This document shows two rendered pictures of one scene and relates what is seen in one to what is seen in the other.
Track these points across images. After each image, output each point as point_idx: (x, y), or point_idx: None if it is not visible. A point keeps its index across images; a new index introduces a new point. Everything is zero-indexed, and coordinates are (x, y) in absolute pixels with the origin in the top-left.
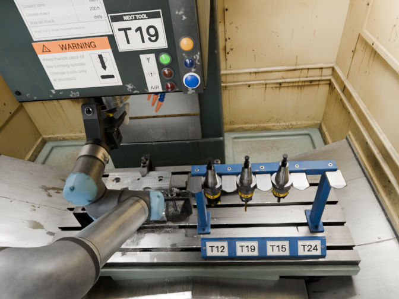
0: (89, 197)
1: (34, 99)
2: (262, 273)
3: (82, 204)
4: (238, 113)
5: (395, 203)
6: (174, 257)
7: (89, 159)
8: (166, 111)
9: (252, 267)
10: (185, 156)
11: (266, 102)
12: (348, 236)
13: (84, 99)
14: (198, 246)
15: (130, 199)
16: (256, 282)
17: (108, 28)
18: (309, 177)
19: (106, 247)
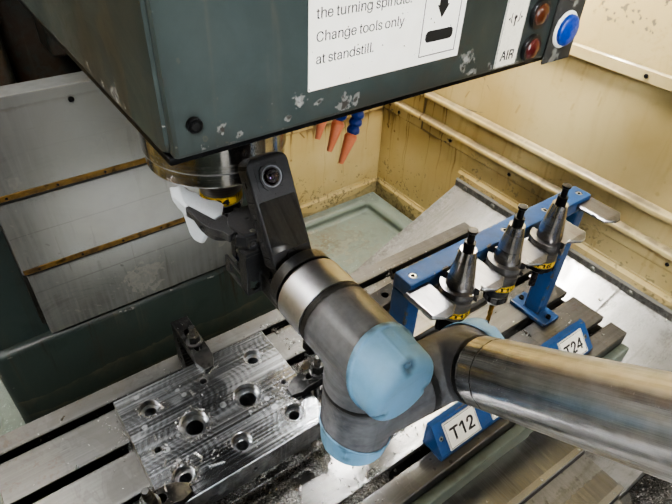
0: (432, 374)
1: (236, 139)
2: (530, 430)
3: (405, 410)
4: None
5: (599, 241)
6: (396, 494)
7: (357, 291)
8: (170, 212)
9: (517, 429)
10: (205, 311)
11: (294, 164)
12: (587, 309)
13: (215, 157)
14: (416, 447)
15: (488, 341)
16: (508, 459)
17: None
18: None
19: None
